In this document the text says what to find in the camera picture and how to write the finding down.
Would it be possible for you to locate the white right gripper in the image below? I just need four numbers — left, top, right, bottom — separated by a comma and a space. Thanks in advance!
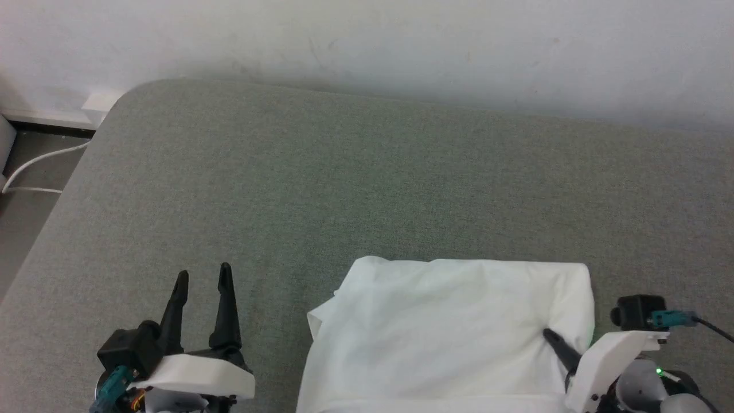
542, 328, 670, 413

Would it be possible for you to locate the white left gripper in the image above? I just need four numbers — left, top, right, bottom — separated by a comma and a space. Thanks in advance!
135, 263, 256, 400

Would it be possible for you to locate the white long-sleeve shirt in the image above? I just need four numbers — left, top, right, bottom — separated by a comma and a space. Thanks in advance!
295, 256, 596, 413

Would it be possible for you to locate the grey-green fabric sofa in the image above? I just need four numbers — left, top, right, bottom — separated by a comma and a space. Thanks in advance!
0, 79, 734, 413

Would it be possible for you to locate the teal left camera connector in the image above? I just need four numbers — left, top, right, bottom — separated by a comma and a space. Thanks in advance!
91, 367, 137, 412

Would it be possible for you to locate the teal camera connector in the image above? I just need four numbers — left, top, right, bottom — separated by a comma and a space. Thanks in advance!
651, 310, 698, 329
91, 367, 137, 412

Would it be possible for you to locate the teal right camera connector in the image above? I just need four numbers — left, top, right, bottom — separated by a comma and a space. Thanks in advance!
651, 310, 698, 329

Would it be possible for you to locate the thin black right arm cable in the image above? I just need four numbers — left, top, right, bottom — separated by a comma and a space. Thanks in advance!
693, 317, 734, 344

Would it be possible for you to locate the white floor cable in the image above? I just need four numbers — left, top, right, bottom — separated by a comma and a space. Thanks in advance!
2, 141, 90, 195

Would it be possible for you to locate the white wall baseboard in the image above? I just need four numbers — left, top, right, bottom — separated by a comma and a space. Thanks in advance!
0, 89, 126, 131

